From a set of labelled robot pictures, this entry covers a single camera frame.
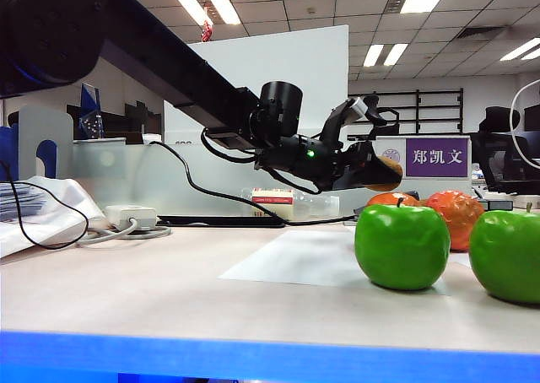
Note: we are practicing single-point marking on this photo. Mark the white paper sheet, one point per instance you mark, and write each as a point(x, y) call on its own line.
point(304, 256)
point(460, 260)

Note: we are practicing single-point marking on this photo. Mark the black flat pad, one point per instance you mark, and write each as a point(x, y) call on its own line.
point(202, 222)

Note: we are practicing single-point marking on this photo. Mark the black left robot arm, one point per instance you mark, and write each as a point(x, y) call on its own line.
point(169, 62)

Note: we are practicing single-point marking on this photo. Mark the brown plastic kiwi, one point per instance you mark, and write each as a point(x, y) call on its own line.
point(388, 172)

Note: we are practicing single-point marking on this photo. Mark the clear plastic bottle red label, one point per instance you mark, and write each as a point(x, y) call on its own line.
point(274, 201)

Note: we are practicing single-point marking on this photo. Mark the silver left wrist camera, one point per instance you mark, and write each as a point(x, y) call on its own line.
point(356, 108)

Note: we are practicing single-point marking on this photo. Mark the green plastic apple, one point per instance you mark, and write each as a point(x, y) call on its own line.
point(401, 248)
point(506, 256)

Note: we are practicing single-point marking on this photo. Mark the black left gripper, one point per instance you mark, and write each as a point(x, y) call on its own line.
point(343, 168)

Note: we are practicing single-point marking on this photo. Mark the black shelf rack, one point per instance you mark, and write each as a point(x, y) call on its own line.
point(418, 113)

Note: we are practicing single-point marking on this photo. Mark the grey blue file holder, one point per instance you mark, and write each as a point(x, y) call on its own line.
point(46, 125)

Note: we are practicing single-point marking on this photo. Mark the dark flat box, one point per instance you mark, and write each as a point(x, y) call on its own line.
point(498, 206)

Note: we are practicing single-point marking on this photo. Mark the purple white name plate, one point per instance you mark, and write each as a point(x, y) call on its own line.
point(436, 157)

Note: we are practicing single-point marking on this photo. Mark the black mesh office chair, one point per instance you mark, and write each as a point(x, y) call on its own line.
point(502, 159)

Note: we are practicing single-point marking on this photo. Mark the red hanging ornament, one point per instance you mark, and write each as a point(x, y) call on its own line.
point(206, 33)

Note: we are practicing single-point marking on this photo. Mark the frosted glass desk partition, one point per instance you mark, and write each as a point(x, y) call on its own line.
point(126, 176)

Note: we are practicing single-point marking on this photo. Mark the white board panel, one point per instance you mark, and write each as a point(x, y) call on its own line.
point(274, 62)

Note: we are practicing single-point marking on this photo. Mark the orange plastic tangerine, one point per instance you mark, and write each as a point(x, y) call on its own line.
point(462, 220)
point(388, 200)

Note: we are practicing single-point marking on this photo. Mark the dark office cabinet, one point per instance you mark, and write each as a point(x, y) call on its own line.
point(139, 121)

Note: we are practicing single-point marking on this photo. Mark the white plastic bag with papers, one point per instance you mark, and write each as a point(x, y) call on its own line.
point(63, 206)

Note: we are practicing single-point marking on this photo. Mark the white power strip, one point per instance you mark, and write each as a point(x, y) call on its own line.
point(131, 216)

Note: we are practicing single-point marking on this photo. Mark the dark ceiling air vent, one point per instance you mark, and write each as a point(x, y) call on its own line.
point(481, 33)

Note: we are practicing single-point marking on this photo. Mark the blue glass trophy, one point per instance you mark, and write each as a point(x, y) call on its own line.
point(89, 109)

